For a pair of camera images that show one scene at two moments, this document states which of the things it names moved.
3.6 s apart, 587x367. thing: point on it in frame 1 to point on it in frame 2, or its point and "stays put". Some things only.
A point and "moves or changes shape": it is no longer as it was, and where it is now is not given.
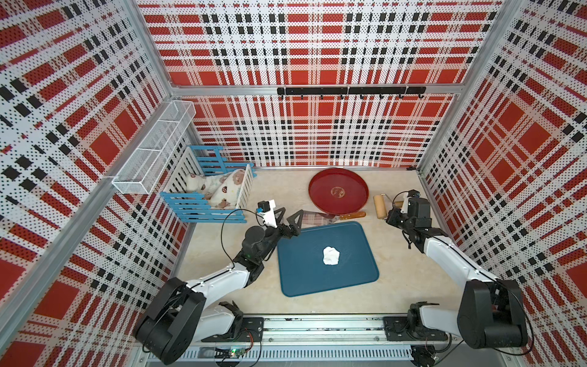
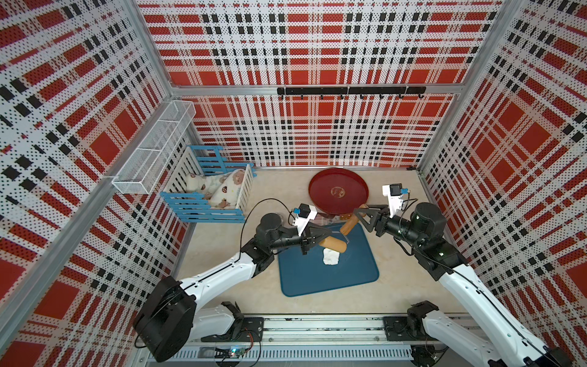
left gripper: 294,230 to 306,236
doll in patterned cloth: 222,190 stays put
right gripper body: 400,219 to 387,225
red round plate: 338,191 stays put
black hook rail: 351,91 stays put
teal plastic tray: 300,266 stays put
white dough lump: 331,255 stays put
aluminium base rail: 337,340 stays put
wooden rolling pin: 381,206 moves or changes shape
